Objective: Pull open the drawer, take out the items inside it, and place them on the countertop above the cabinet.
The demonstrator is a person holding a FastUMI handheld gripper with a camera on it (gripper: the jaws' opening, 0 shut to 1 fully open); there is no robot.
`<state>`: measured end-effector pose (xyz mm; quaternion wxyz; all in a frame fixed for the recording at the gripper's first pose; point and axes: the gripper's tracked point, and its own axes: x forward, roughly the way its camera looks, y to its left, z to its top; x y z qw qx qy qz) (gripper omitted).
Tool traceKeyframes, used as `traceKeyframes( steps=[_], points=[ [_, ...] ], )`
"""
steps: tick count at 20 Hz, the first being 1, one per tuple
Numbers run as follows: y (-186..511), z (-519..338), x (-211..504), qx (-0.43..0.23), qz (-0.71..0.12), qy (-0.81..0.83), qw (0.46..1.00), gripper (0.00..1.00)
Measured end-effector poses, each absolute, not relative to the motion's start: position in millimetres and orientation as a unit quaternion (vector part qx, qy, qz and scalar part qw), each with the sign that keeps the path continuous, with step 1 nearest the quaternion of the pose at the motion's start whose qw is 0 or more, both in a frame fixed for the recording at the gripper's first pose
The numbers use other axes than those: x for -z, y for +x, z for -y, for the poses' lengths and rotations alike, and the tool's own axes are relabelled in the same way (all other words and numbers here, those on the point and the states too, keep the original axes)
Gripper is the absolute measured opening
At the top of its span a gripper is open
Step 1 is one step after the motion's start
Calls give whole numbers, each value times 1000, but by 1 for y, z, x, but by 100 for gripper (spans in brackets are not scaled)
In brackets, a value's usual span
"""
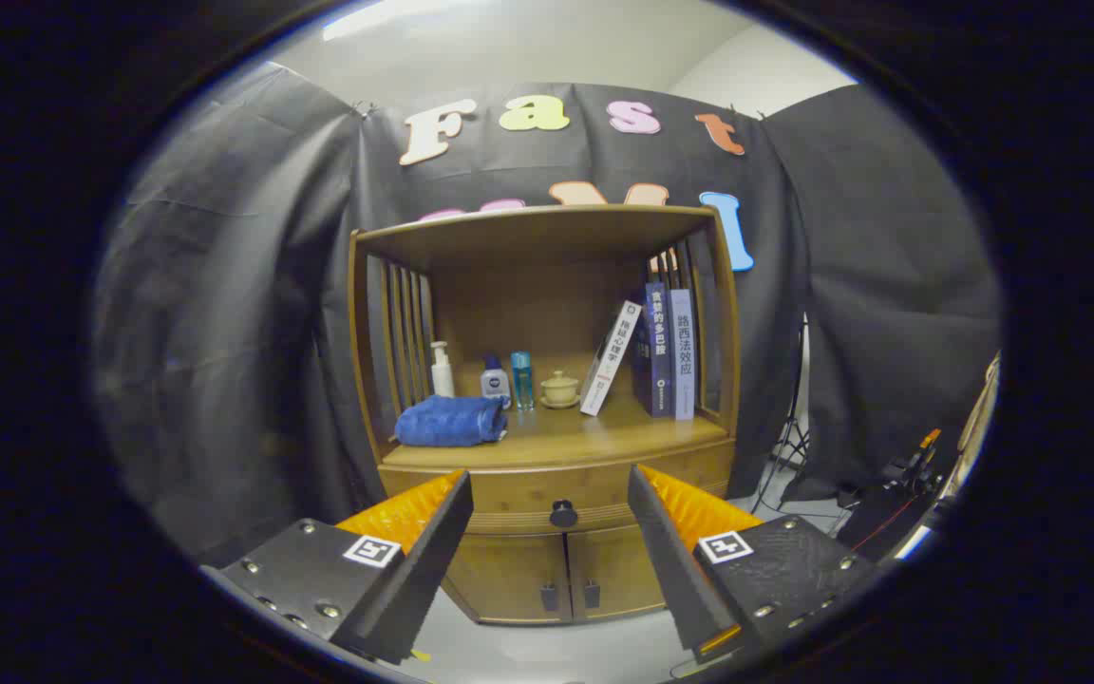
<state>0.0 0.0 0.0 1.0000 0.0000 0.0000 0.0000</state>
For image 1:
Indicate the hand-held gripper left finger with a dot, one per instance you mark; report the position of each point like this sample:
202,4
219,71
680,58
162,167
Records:
424,570

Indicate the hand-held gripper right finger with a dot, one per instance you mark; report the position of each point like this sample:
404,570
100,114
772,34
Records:
670,570

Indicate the black round drawer knob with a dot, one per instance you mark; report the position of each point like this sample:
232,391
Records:
563,514

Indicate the wooden cabinet door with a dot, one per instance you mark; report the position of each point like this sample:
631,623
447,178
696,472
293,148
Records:
509,575
613,570

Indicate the wooden countertop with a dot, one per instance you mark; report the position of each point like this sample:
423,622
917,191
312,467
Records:
566,432

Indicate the wooden cabinet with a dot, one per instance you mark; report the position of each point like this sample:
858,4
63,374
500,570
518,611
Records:
528,285

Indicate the folded blue towel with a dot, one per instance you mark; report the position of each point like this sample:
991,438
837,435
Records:
447,421

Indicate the black light stand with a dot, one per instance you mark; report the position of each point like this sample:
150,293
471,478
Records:
797,439

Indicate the white pump bottle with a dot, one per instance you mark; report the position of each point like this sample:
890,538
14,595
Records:
442,378

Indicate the white bottle with blue cap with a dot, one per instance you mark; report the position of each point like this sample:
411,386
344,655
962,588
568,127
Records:
496,382

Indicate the dark blue book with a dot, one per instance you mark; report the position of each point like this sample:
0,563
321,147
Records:
658,361

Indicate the light purple book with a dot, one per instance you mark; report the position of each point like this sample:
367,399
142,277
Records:
683,361

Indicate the yellow lidded teacup with saucer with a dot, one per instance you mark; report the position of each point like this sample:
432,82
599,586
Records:
560,389

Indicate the white book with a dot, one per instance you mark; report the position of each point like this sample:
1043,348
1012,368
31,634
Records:
609,366

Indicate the translucent blue bottle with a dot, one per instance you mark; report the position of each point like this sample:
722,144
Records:
521,380

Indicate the black and orange device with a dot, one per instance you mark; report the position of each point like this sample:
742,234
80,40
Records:
908,470

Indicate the black backdrop cloth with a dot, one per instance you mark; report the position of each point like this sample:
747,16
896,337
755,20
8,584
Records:
224,332

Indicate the beige wooden frame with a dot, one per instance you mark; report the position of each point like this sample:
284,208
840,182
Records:
979,427

